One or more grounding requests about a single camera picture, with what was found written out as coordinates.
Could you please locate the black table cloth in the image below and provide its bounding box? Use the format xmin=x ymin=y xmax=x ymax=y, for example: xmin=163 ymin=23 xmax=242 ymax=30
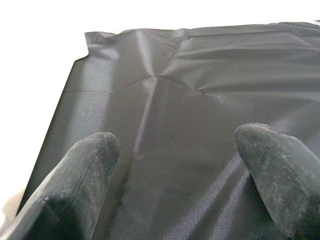
xmin=14 ymin=19 xmax=320 ymax=240

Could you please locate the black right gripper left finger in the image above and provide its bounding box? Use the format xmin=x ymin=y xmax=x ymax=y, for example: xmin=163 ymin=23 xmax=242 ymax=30
xmin=4 ymin=132 xmax=121 ymax=240

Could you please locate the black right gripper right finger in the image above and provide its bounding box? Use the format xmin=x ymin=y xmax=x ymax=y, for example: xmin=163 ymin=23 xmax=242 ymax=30
xmin=233 ymin=122 xmax=320 ymax=240

